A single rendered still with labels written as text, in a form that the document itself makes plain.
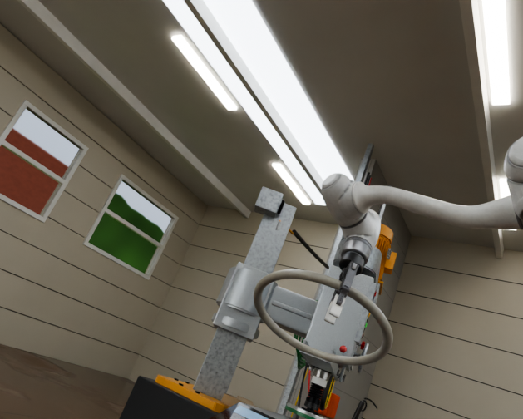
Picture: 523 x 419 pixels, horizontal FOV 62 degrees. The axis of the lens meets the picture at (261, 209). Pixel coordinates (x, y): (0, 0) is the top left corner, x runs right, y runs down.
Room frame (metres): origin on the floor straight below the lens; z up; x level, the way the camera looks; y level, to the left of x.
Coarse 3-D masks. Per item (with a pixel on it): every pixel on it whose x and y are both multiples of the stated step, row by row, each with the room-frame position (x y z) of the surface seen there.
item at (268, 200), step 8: (264, 192) 2.63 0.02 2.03; (272, 192) 2.63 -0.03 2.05; (256, 200) 2.64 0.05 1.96; (264, 200) 2.63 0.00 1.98; (272, 200) 2.62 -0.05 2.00; (280, 200) 2.62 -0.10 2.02; (256, 208) 2.67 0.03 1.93; (264, 208) 2.63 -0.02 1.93; (272, 208) 2.62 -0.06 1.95; (280, 208) 2.63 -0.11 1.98; (272, 216) 2.70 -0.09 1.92
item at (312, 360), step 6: (306, 342) 1.71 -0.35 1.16; (306, 354) 1.71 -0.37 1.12; (306, 360) 1.91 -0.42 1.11; (312, 360) 1.83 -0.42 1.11; (318, 360) 1.73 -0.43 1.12; (324, 360) 1.67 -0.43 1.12; (312, 366) 2.10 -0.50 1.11; (318, 366) 1.95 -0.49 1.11; (324, 366) 1.85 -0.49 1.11; (330, 366) 1.74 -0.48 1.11; (336, 366) 1.98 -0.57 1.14; (336, 372) 2.10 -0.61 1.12; (336, 378) 2.22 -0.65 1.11
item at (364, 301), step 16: (288, 272) 1.34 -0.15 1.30; (304, 272) 1.30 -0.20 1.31; (256, 288) 1.50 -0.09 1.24; (336, 288) 1.27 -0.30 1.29; (352, 288) 1.26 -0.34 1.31; (256, 304) 1.58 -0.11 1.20; (368, 304) 1.27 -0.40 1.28; (272, 320) 1.66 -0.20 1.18; (384, 320) 1.30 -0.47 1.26; (288, 336) 1.69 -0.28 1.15; (384, 336) 1.36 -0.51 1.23; (320, 352) 1.67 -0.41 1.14; (384, 352) 1.44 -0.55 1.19
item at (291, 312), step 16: (240, 272) 2.66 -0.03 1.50; (256, 272) 2.64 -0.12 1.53; (224, 288) 2.72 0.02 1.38; (240, 288) 2.64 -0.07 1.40; (240, 304) 2.63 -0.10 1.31; (272, 304) 2.69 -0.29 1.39; (288, 304) 2.69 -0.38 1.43; (304, 304) 2.67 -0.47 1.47; (288, 320) 2.68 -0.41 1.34; (304, 320) 2.67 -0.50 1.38; (304, 336) 2.74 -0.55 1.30
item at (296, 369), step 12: (372, 144) 4.67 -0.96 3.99; (360, 168) 4.69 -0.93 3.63; (360, 180) 4.66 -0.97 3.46; (300, 240) 3.12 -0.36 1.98; (336, 240) 4.69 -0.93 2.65; (312, 252) 3.38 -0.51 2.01; (324, 264) 3.76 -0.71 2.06; (300, 360) 4.66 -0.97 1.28; (288, 384) 4.69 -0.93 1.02; (288, 396) 4.67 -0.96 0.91; (300, 396) 4.70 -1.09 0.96
